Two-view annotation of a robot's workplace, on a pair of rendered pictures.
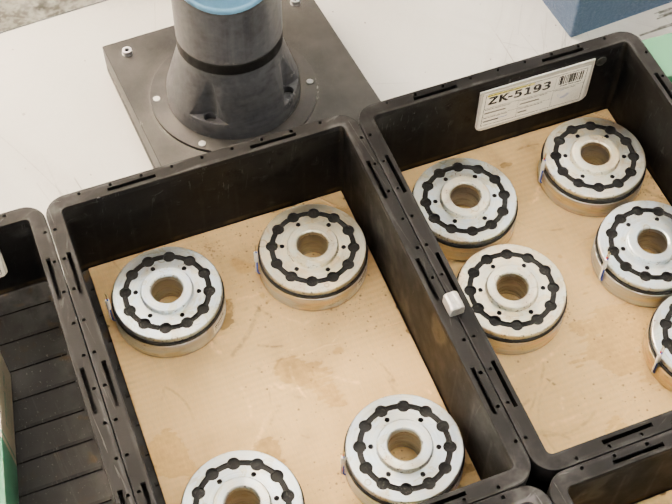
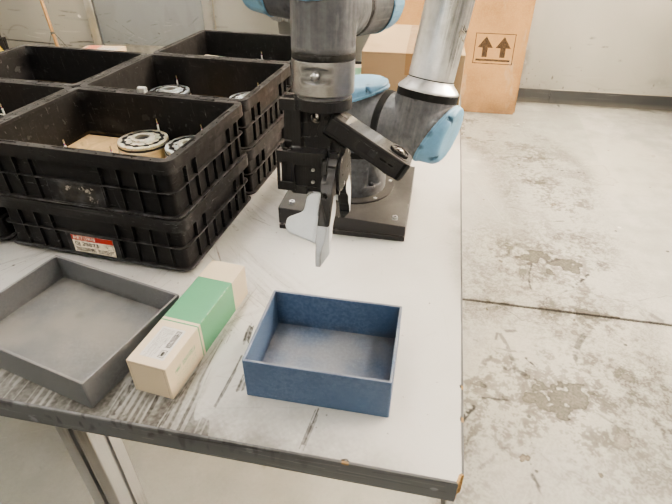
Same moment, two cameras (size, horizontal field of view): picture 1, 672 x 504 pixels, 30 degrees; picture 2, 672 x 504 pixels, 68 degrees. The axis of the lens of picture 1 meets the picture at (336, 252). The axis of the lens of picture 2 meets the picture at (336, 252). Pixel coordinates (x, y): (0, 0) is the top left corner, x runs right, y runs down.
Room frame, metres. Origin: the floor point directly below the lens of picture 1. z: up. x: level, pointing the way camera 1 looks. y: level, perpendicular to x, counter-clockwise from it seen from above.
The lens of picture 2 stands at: (1.52, -0.72, 1.27)
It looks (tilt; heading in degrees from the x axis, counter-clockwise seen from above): 35 degrees down; 126
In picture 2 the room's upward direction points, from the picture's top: straight up
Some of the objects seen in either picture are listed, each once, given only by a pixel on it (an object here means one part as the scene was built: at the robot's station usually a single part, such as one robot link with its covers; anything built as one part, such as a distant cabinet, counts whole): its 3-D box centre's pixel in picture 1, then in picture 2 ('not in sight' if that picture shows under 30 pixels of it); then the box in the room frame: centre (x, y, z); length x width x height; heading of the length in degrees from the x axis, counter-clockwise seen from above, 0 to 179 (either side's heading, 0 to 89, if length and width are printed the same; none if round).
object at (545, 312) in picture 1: (511, 290); (143, 140); (0.61, -0.16, 0.86); 0.10 x 0.10 x 0.01
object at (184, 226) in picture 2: not in sight; (135, 197); (0.64, -0.23, 0.76); 0.40 x 0.30 x 0.12; 22
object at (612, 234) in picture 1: (651, 245); not in sight; (0.66, -0.30, 0.86); 0.10 x 0.10 x 0.01
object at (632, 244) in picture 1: (652, 242); not in sight; (0.66, -0.30, 0.86); 0.05 x 0.05 x 0.01
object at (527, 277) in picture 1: (512, 287); (142, 137); (0.61, -0.16, 0.86); 0.05 x 0.05 x 0.01
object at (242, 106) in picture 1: (231, 61); (353, 161); (0.95, 0.12, 0.80); 0.15 x 0.15 x 0.10
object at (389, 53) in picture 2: not in sight; (412, 69); (0.70, 0.82, 0.80); 0.40 x 0.30 x 0.20; 117
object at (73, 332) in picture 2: not in sight; (71, 321); (0.84, -0.50, 0.73); 0.27 x 0.20 x 0.05; 13
